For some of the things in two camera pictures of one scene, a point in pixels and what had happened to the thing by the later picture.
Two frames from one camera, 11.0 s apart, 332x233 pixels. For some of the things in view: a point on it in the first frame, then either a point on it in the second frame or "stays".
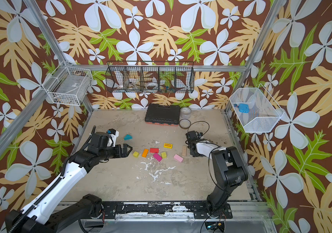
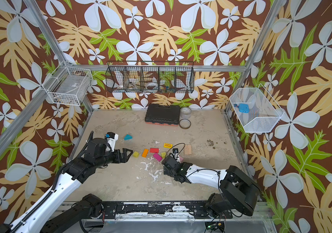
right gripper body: x=192 y=142 to x=171 y=164
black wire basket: x=150 y=76 stays
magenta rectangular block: x=157 y=157 stays
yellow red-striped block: x=168 y=145 stays
